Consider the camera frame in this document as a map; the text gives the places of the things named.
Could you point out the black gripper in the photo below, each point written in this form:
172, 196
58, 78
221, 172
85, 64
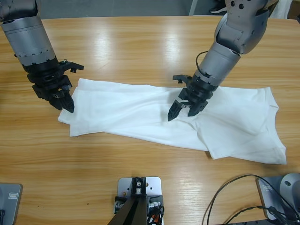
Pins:
199, 93
47, 79

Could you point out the white t-shirt with black logo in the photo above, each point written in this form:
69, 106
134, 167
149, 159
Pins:
152, 112

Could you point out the black clamp with silver knob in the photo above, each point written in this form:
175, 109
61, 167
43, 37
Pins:
154, 204
120, 206

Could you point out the white metal pole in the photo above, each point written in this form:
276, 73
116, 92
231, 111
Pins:
192, 7

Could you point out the black sneaker with white sole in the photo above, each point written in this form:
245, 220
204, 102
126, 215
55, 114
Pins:
216, 10

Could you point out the white bag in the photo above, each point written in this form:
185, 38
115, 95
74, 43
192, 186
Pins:
282, 9

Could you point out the black gripper side bracket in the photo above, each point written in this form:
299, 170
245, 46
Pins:
73, 65
181, 77

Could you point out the white mount block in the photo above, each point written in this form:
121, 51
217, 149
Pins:
154, 185

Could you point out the dark camera post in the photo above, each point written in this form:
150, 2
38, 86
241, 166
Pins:
133, 215

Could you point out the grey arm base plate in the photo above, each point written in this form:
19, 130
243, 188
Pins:
11, 211
263, 199

